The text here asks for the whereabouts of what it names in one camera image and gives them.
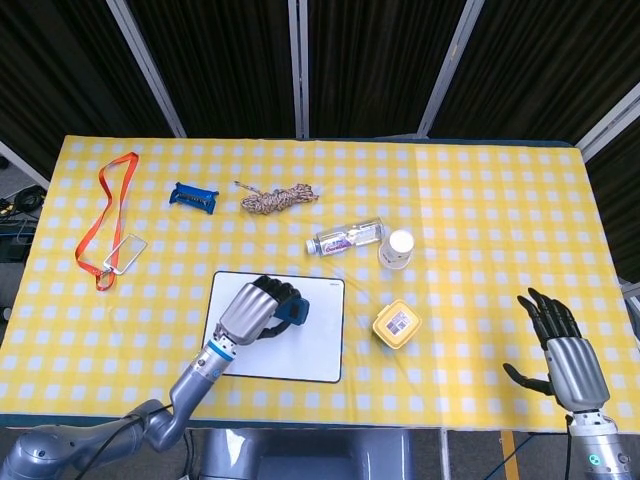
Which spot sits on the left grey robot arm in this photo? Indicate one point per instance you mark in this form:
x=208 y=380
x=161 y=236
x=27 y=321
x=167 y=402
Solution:
x=195 y=385

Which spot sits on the black fabric divider panel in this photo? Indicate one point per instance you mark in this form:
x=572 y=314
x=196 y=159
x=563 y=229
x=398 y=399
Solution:
x=60 y=65
x=545 y=65
x=375 y=65
x=220 y=65

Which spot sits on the clear plastic water bottle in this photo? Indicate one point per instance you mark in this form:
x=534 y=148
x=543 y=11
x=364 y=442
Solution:
x=345 y=237

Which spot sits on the clear badge holder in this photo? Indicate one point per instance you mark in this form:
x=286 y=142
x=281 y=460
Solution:
x=127 y=252

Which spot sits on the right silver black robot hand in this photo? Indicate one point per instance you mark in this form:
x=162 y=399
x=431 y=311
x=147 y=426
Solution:
x=575 y=372

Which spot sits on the yellow checkered tablecloth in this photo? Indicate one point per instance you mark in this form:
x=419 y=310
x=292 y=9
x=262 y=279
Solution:
x=475 y=210

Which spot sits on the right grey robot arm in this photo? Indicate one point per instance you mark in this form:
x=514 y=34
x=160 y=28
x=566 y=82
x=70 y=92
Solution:
x=600 y=447

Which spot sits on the blue plastic clip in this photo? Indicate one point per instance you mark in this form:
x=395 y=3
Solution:
x=192 y=197

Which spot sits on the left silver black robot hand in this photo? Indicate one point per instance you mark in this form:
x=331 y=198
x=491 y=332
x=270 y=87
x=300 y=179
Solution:
x=247 y=312

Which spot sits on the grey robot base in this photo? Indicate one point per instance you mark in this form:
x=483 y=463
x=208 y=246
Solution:
x=305 y=455

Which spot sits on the green box with yellow lid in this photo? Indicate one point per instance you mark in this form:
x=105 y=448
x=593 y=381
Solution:
x=395 y=322

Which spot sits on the black-framed whiteboard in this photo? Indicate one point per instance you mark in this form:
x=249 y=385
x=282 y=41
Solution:
x=310 y=345

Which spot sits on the white divider post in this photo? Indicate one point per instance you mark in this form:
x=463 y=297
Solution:
x=145 y=65
x=22 y=162
x=607 y=120
x=447 y=65
x=299 y=65

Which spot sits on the blue whiteboard eraser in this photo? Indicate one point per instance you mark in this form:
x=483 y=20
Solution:
x=295 y=312

